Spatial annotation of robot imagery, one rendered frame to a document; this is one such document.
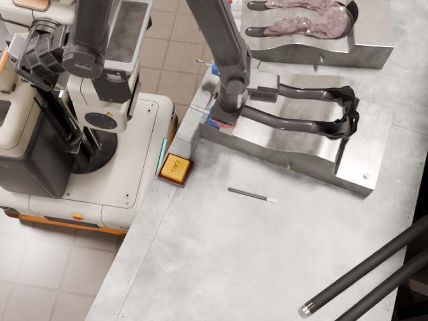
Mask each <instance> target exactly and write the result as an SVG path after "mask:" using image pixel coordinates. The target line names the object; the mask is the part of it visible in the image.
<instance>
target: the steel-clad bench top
mask: <svg viewBox="0 0 428 321"><path fill-rule="evenodd" d="M390 10H391V17H392V27H393V33H394V44H395V48H394V49H393V51H392V53H391V55H390V56H389V58H388V59H387V61H386V63H385V65H384V67H383V68H382V69H368V68H349V67H339V66H320V65H310V64H291V63H281V62H265V63H267V64H270V65H272V66H276V67H278V68H281V69H284V70H287V71H290V72H292V73H296V74H300V75H335V76H343V77H346V78H349V79H351V80H354V81H356V82H359V87H358V89H357V93H356V97H357V98H359V99H361V100H363V101H367V102H369V103H373V104H376V105H378V106H382V107H385V108H388V109H391V110H394V111H395V113H394V118H393V121H392V125H391V128H390V132H389V137H388V140H387V144H386V147H385V152H384V155H383V159H382V164H381V167H380V171H379V174H378V179H377V182H376V186H375V189H374V191H372V193H370V195H369V196H368V197H365V196H362V195H360V194H356V193H354V192H351V191H349V190H345V189H342V188H340V187H337V186H335V185H331V184H329V183H326V182H323V181H320V180H318V179H315V178H312V177H310V176H306V175H303V174H301V173H298V172H295V171H293V170H286V168H284V167H281V166H278V165H276V164H273V163H270V162H267V161H265V160H262V159H258V158H256V157H253V156H251V155H248V154H245V153H242V152H239V151H237V150H233V149H231V148H228V147H226V146H222V145H219V144H217V143H214V142H212V141H208V140H206V139H203V138H200V132H199V121H200V119H201V117H202V115H203V113H201V112H199V111H196V110H193V109H191V108H188V111H187V113H186V115H185V117H184V119H183V121H182V123H181V125H180V127H179V129H178V131H177V133H176V135H175V137H174V139H173V141H172V143H171V146H170V147H169V150H168V152H167V154H166V156H165V158H164V160H163V161H162V164H161V165H160V168H159V170H158V172H157V174H156V175H155V178H154V180H153V182H152V184H151V186H150V188H149V190H148V192H147V194H146V196H145V198H144V200H143V202H142V204H141V206H140V208H139V210H138V213H137V215H136V217H135V219H134V221H133V223H132V225H131V227H130V229H129V231H128V233H127V235H126V237H125V239H124V241H123V243H122V246H121V247H120V250H119V251H118V254H117V256H116V257H115V260H114V261H113V264H112V265H111V268H110V270H109V271H108V274H107V275H106V278H105V280H104V282H103V284H102V286H101V288H100V290H99V292H98V294H97V296H96V298H95V300H94V302H93V304H92V306H91V308H90V310H89V313H88V315H87V317H86V319H85V321H335V320H336V319H337V318H338V317H340V316H341V315H342V314H344V312H346V311H347V310H348V309H350V308H351V307H352V306H353V305H354V304H356V303H357V302H358V301H360V300H361V299H362V298H363V297H364V296H366V295H367V294H368V293H370V292H371V291H372V290H373V289H374V288H376V287H377V286H378V285H379V284H381V283H382V282H383V281H384V280H386V279H387V278H388V277H389V276H390V275H392V274H393V273H394V272H396V271H397V270H398V269H399V268H400V267H402V266H403V262H404V257H405V253H406V248H407V245H406V246H405V247H404V248H402V249H401V250H400V251H398V252H397V253H395V254H394V255H393V256H391V257H390V258H388V259H387V260H386V261H385V262H383V263H381V264H380V265H379V266H378V267H376V268H375V269H373V270H372V271H371V272H369V273H368V274H367V275H366V276H364V277H362V278H361V279H360V280H359V281H357V282H355V283H354V284H353V285H352V286H350V287H349V288H347V289H346V290H345V291H343V292H342V293H340V295H338V296H336V297H335V298H334V299H333V300H331V301H329V302H328V303H327V304H326V305H324V306H323V307H321V308H320V309H319V310H317V311H316V312H314V314H312V315H310V316H309V317H308V316H307V315H306V314H305V312H304V311H303V309H302V308H301V306H302V305H303V304H304V303H306V302H307V301H309V300H310V299H311V298H313V297H314V296H316V295H317V294H318V293H320V292H321V291H323V290H324V289H325V288H326V287H328V286H329V285H330V284H332V283H333V282H335V281H336V280H337V279H339V278H340V277H342V276H343V275H344V274H346V273H347V272H349V270H351V269H352V268H354V267H355V266H356V265H358V264H359V263H361V262H362V261H363V260H365V259H366V258H368V257H369V256H370V255H372V254H373V253H375V252H376V251H377V250H379V249H380V248H381V247H382V246H384V245H385V244H387V243H388V242H389V241H391V240H392V239H394V238H395V237H396V236H398V235H399V234H400V233H402V232H403V231H405V230H406V229H407V228H408V227H410V226H411V225H412V221H413V216H414V212H415V207H416V203H417V198H418V193H419V189H420V184H421V180H422V175H423V171H424V166H425V160H426V157H427V151H428V0H390ZM211 69H212V67H210V66H209V68H208V70H207V72H206V74H205V76H204V78H203V80H202V82H201V84H200V86H199V88H198V90H197V92H196V94H195V96H194V98H193V100H192V102H191V104H194V105H196V106H198V107H201V108H204V109H206V107H207V105H209V103H210V101H211V98H212V97H213V92H214V90H215V87H216V86H217V83H218V81H219V79H220V78H219V76H216V75H213V74H212V73H211ZM168 153H172V154H175V155H177V156H180V157H183V158H185V159H188V160H190V161H194V164H195V165H194V167H193V169H192V172H191V174H190V176H189V179H188V180H187V182H186V185H185V187H184V189H183V188H181V187H177V186H176V185H172V184H170V183H168V182H164V181H162V180H159V179H158V178H157V175H158V174H159V171H160V169H161V167H162V165H163V163H164V161H165V159H166V157H167V155H168ZM228 187H230V188H233V189H238V190H242V191H245V192H249V193H253V194H257V195H260V196H264V197H269V198H272V199H277V200H278V202H277V203H273V202H270V201H265V200H263V199H258V198H255V197H250V196H246V195H243V194H239V193H236V192H231V191H228ZM397 290H398V288H396V289H395V290H393V291H392V292H391V293H390V294H389V295H388V296H386V297H385V298H384V299H382V300H381V301H380V302H379V303H378V304H376V305H375V306H374V307H372V308H371V309H370V310H369V311H368V312H366V313H365V314H364V315H363V316H361V317H360V318H359V319H358V320H356V321H391V318H392V313H393V309H394V304H395V300H396V295H397Z"/></svg>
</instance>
